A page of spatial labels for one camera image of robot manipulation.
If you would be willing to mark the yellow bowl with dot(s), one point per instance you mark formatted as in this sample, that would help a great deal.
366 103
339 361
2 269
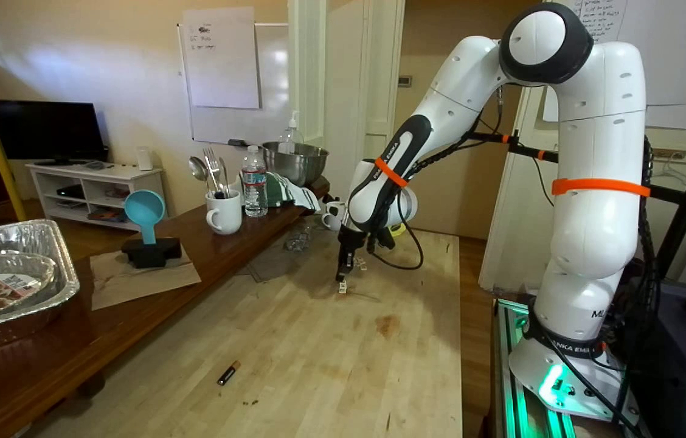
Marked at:
397 232

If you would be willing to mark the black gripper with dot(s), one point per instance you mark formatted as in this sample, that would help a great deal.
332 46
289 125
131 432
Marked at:
350 238

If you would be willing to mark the green lit aluminium rail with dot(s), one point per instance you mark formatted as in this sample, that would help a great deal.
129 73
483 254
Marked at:
513 391

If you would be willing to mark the metal mixing bowl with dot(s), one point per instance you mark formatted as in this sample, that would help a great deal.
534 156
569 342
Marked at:
296 161

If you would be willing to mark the brown cardboard sheet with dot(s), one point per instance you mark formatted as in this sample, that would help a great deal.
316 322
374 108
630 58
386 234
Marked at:
127 282

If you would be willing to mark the metal spoons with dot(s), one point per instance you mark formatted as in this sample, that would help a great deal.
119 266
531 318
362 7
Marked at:
209 172

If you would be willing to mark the dark wooden side table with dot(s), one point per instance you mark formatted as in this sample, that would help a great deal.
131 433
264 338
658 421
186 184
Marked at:
211 252

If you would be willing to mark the white shelf unit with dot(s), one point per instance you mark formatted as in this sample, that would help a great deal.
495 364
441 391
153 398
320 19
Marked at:
95 173

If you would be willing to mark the yellow stick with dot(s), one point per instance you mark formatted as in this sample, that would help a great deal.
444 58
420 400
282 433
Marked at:
2 167

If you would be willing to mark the black mount rod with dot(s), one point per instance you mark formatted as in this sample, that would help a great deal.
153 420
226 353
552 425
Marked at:
534 151

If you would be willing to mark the green and white cloth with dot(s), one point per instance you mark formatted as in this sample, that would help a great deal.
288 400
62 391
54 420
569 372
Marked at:
295 192

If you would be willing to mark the white wall whiteboard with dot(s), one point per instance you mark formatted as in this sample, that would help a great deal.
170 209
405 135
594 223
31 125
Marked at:
273 80

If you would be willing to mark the black marker pen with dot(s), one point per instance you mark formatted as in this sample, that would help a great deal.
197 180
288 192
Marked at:
226 372

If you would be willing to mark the black flat screen television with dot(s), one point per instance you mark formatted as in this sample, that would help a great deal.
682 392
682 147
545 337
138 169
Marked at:
46 130

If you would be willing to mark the aluminium foil tray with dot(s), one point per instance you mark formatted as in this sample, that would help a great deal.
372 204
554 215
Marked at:
51 258

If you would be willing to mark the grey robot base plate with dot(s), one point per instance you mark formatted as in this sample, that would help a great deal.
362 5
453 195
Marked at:
545 377

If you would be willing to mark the letter tile E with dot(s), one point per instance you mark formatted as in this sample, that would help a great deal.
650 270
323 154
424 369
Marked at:
340 287

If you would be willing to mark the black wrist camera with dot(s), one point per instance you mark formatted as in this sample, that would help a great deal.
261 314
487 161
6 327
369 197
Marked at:
378 238

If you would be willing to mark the large white mug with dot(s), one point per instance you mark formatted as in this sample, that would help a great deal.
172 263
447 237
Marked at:
223 215

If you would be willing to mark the white door frame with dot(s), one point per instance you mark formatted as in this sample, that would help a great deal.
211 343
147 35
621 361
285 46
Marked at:
357 80

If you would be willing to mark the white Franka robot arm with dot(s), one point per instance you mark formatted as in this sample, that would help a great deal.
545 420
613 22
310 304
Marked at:
598 122

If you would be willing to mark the black equipment box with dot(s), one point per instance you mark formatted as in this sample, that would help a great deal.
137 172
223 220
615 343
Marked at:
673 372

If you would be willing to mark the black block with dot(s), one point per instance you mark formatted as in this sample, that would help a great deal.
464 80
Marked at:
152 254

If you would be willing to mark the clear water bottle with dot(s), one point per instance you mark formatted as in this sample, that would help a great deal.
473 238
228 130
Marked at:
253 186

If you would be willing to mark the white squeeze bottle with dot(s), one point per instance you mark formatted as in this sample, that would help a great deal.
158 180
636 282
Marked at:
288 140

